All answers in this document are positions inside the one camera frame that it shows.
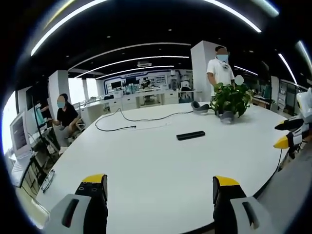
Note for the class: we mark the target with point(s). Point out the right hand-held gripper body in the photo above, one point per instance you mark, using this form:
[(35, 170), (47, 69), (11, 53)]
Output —
[(304, 107)]

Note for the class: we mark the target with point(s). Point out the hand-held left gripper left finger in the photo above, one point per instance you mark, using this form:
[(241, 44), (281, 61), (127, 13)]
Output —
[(80, 207)]

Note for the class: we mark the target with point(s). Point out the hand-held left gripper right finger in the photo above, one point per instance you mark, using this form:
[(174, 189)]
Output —
[(234, 207)]

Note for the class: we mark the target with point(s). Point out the black remote control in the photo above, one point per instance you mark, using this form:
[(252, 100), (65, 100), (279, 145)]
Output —
[(190, 135)]

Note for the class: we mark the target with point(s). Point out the black eyeglasses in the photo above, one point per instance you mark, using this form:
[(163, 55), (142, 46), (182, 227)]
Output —
[(48, 180)]

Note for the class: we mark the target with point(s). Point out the green potted plant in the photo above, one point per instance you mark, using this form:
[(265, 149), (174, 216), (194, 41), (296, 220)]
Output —
[(231, 100)]

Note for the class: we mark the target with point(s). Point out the white keyboard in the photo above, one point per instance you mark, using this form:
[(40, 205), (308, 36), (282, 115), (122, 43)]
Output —
[(18, 171)]

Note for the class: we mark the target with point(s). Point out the grey headset device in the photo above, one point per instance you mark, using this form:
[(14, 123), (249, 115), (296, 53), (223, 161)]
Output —
[(200, 107)]

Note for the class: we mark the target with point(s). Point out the white computer monitor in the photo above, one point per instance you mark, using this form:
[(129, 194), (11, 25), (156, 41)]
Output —
[(20, 136)]

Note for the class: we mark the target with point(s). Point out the white counter desk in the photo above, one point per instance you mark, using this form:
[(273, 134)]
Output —
[(151, 97)]

